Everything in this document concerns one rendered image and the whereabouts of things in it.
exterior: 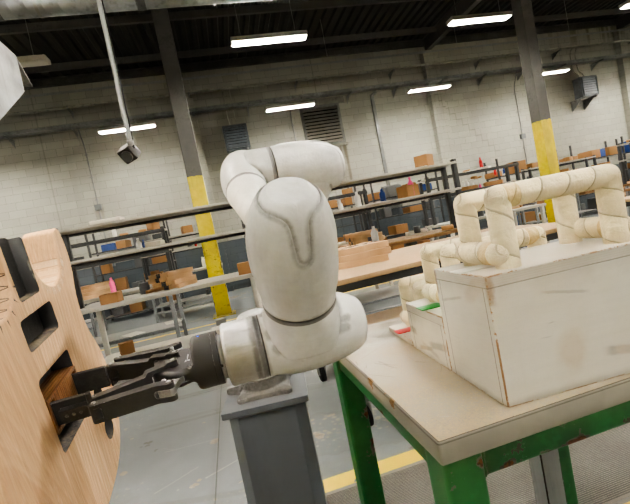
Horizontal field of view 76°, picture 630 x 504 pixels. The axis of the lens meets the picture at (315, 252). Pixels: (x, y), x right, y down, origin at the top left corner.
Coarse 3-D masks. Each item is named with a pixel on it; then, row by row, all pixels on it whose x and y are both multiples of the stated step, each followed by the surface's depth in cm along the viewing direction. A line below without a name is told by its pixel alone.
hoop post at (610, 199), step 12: (612, 180) 54; (600, 192) 55; (612, 192) 54; (600, 204) 55; (612, 204) 54; (624, 204) 54; (600, 216) 56; (612, 216) 54; (624, 216) 54; (612, 228) 55; (624, 228) 54; (612, 240) 55; (624, 240) 54
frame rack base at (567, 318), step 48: (480, 288) 52; (528, 288) 51; (576, 288) 52; (624, 288) 53; (480, 336) 54; (528, 336) 51; (576, 336) 52; (624, 336) 53; (480, 384) 57; (528, 384) 51; (576, 384) 52
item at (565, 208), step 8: (552, 200) 64; (560, 200) 63; (568, 200) 62; (560, 208) 63; (568, 208) 62; (576, 208) 62; (560, 216) 63; (568, 216) 62; (576, 216) 62; (560, 224) 63; (568, 224) 62; (560, 232) 64; (568, 232) 63; (560, 240) 64; (568, 240) 63; (576, 240) 62
